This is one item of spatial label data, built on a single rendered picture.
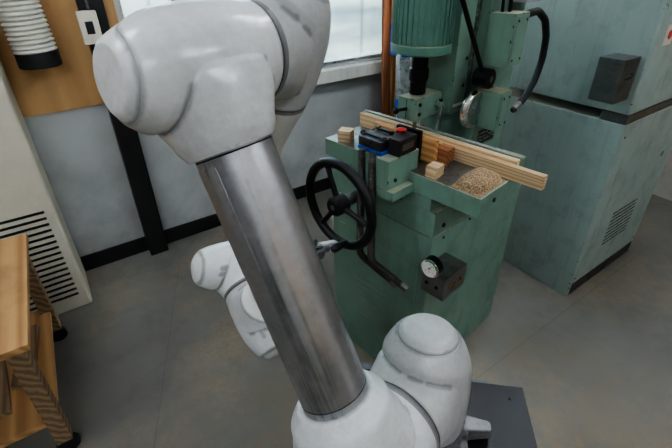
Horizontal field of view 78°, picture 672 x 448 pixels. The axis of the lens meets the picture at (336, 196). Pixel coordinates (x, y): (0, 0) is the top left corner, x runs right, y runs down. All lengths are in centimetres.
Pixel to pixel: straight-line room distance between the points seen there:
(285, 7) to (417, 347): 54
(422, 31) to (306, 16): 68
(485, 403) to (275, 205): 69
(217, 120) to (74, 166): 192
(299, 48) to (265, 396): 142
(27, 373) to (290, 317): 113
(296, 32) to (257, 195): 22
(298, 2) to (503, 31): 89
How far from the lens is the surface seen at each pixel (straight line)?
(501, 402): 104
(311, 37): 59
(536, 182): 122
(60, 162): 236
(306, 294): 53
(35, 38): 203
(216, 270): 95
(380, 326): 167
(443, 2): 123
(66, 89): 225
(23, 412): 182
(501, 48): 138
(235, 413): 175
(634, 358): 220
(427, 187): 120
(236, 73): 48
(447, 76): 138
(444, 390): 75
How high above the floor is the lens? 144
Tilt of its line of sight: 30 degrees down
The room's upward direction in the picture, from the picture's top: 1 degrees counter-clockwise
